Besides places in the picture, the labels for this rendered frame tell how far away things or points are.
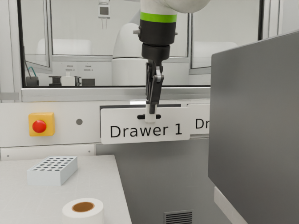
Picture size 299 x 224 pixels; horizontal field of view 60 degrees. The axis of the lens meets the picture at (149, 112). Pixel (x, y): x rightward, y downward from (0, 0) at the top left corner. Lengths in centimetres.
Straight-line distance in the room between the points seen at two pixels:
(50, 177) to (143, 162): 38
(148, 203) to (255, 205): 59
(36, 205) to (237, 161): 42
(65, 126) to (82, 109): 8
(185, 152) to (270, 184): 59
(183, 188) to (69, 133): 47
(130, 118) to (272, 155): 49
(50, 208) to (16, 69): 50
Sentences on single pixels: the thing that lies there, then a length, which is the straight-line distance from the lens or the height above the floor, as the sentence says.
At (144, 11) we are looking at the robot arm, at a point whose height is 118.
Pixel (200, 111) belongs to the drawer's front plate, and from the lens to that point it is 97.
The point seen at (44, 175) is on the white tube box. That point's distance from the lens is 70.
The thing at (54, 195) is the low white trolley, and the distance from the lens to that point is 65.
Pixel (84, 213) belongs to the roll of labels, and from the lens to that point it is 47.
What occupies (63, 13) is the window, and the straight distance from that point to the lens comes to 95.
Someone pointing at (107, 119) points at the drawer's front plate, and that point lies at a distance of 81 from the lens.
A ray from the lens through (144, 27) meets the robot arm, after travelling 66.
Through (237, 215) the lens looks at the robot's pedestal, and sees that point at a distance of 58.
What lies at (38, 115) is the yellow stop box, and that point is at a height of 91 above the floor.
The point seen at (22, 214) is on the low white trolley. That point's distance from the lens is 59.
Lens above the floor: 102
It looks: 7 degrees down
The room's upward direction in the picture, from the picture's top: straight up
